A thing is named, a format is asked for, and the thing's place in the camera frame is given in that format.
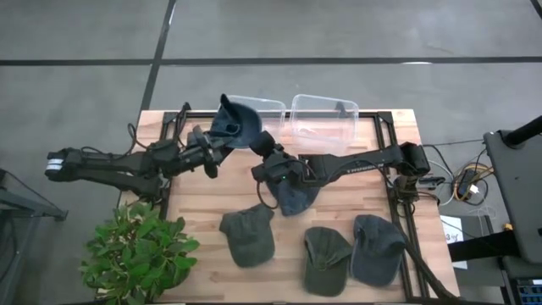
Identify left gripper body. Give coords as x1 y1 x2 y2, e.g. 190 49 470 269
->
177 125 226 180

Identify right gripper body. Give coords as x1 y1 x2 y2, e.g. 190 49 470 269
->
249 130 306 183

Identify dark blue baseball cap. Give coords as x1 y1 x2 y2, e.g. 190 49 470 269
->
208 93 263 150
267 177 322 218
350 213 407 287

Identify olive green baseball cap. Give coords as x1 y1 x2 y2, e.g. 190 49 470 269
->
218 202 276 269
302 225 354 297

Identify clear plastic bin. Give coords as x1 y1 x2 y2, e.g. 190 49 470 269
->
289 93 360 149
218 94 287 147

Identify green leafy plant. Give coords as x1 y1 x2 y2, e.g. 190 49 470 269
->
79 201 201 305

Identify grey side table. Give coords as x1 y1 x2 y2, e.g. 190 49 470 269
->
0 167 69 305

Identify white paper sheet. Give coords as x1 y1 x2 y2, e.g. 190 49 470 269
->
439 214 469 270

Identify black power adapter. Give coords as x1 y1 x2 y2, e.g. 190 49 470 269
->
456 168 480 197

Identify black stand base bar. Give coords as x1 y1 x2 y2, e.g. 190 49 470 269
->
447 230 523 263

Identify grey and black equipment stand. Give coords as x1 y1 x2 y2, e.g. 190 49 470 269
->
482 116 542 266

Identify blue network device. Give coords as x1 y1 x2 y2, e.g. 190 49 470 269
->
517 277 542 305

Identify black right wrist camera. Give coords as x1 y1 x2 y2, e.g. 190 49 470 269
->
268 165 302 186

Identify black aluminium table frame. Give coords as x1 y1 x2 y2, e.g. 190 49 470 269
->
159 108 431 302

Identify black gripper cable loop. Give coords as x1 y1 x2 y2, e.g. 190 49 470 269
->
255 180 280 212

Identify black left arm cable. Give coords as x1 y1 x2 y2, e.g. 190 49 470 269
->
80 101 191 162

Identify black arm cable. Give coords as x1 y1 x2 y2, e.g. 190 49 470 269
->
391 175 424 221
80 101 191 162

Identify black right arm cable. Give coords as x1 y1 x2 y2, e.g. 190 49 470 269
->
391 175 424 221

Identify white cable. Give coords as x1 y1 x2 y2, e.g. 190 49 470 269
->
425 158 458 208

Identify black braided cable sleeve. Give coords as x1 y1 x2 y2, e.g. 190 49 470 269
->
395 219 461 302

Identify yellow cable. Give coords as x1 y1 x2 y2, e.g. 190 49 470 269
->
451 164 495 203

